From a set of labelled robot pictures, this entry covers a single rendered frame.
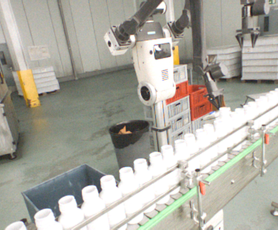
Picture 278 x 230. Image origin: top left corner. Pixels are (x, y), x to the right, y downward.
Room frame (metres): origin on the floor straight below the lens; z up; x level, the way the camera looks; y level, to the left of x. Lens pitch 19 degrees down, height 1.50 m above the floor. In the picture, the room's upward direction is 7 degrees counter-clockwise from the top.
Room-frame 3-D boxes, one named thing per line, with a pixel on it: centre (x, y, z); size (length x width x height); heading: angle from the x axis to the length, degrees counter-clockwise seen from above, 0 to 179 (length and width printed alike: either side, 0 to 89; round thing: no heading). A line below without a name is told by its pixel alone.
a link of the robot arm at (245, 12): (1.38, -0.57, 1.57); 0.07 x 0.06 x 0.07; 41
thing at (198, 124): (4.03, -0.74, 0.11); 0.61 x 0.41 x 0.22; 133
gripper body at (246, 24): (1.38, -0.57, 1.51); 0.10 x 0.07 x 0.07; 41
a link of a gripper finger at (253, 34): (1.37, -0.58, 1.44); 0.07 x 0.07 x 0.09; 41
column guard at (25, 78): (7.70, 3.51, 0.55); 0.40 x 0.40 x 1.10; 40
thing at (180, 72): (3.50, -0.27, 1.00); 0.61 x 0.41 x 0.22; 138
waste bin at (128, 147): (2.58, 0.23, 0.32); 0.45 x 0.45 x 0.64
